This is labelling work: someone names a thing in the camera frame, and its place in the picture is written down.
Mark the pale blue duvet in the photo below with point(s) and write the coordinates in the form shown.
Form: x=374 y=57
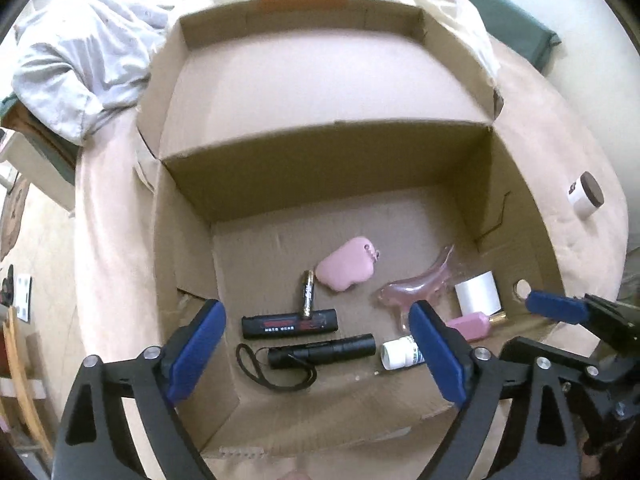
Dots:
x=75 y=60

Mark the white jar with brown lid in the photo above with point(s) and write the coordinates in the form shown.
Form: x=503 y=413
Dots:
x=582 y=200

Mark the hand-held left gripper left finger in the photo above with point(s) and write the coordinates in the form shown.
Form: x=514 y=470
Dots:
x=197 y=355

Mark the green headboard cushion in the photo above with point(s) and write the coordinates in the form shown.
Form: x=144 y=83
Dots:
x=510 y=25

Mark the pink translucent scraping comb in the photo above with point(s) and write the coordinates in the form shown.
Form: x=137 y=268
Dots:
x=400 y=292

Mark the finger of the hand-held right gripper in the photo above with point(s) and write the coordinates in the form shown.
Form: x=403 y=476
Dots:
x=555 y=306
x=530 y=351

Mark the cardboard box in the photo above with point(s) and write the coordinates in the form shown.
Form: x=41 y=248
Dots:
x=320 y=170

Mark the small gold battery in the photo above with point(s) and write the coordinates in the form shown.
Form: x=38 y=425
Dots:
x=307 y=295

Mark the white flat package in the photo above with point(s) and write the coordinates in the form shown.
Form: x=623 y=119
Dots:
x=22 y=297

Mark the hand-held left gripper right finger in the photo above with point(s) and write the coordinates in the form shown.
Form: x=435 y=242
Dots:
x=440 y=360

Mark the black bar with red label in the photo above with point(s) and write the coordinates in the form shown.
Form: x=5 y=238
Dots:
x=285 y=326

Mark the wooden chair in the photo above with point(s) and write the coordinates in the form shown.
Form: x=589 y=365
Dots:
x=20 y=370

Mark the dark bed frame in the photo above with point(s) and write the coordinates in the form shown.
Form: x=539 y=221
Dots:
x=40 y=160

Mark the white bottle with red label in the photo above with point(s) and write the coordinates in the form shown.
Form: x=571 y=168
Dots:
x=397 y=354

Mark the pink perfume bottle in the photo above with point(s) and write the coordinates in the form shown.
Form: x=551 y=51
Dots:
x=470 y=327

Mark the brown floor mat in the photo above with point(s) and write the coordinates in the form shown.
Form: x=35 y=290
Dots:
x=12 y=215

